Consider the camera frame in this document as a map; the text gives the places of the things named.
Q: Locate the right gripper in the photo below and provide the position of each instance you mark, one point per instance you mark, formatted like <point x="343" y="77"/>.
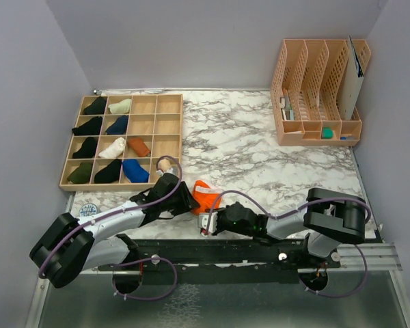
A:
<point x="220" y="211"/>

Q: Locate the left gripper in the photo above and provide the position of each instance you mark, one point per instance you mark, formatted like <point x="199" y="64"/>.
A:
<point x="188" y="202"/>

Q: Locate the bright orange underwear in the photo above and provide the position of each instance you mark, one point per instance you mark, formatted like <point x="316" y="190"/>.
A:
<point x="204" y="194"/>

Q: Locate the rust brown underwear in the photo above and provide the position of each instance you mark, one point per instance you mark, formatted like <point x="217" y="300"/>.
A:
<point x="140" y="145"/>

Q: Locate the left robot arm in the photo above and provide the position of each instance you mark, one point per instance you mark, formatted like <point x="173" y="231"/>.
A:
<point x="74" y="244"/>

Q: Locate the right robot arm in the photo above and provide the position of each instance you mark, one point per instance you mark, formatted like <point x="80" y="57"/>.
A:
<point x="334" y="219"/>

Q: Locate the beige rolled underwear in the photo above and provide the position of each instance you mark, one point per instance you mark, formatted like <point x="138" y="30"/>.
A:
<point x="164" y="166"/>

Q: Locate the blue rolled underwear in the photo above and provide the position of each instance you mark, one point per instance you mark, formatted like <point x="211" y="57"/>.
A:
<point x="134" y="172"/>

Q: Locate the black rolled underwear bottom row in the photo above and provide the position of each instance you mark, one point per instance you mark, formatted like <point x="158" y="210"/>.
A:
<point x="109" y="174"/>

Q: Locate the white rolled underwear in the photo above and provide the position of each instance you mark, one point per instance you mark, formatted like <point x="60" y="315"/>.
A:
<point x="112" y="150"/>

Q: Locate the navy rolled underwear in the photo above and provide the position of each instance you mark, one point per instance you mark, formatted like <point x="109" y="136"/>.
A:
<point x="119" y="127"/>

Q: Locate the dark green rolled underwear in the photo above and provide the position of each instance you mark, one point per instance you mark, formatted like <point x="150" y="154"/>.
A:
<point x="81" y="175"/>

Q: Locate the black rolled underwear third row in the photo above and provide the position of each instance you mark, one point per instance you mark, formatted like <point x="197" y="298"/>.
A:
<point x="84" y="148"/>

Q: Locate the light green rolled underwear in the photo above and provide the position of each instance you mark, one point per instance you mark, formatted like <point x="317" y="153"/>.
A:
<point x="122" y="107"/>

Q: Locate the black rolled underwear second row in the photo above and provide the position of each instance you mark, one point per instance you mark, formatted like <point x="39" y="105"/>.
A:
<point x="89" y="128"/>

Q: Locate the black rolled underwear top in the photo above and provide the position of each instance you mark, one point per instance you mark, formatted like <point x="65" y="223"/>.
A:
<point x="97" y="107"/>

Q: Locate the wooden compartment organizer tray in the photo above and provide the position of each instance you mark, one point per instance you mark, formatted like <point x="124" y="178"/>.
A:
<point x="157" y="116"/>

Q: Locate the blue white round tin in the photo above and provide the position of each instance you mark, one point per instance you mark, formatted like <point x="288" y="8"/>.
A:
<point x="88" y="209"/>

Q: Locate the green object in rack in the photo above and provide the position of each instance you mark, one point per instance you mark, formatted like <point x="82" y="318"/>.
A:
<point x="327" y="133"/>

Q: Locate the pink plastic file rack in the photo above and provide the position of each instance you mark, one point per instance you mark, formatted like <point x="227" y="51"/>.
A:
<point x="304" y="92"/>

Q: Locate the white board in rack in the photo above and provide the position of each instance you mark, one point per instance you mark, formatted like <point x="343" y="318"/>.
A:
<point x="351" y="82"/>

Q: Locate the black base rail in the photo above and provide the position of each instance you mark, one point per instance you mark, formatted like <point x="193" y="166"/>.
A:
<point x="161" y="262"/>

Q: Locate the aluminium extrusion rail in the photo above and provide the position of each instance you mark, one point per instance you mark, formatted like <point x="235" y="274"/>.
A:
<point x="372" y="256"/>

